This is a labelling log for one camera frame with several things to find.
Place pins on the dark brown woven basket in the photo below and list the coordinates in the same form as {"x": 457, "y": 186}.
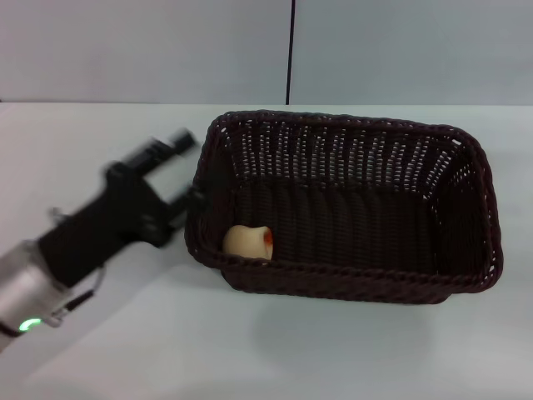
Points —
{"x": 358, "y": 216}

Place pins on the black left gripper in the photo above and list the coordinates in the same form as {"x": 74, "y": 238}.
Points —
{"x": 112, "y": 216}

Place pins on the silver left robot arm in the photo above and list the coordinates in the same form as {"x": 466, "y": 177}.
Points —
{"x": 25, "y": 283}

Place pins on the cream bun with orange top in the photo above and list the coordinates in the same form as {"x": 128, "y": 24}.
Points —
{"x": 245, "y": 243}

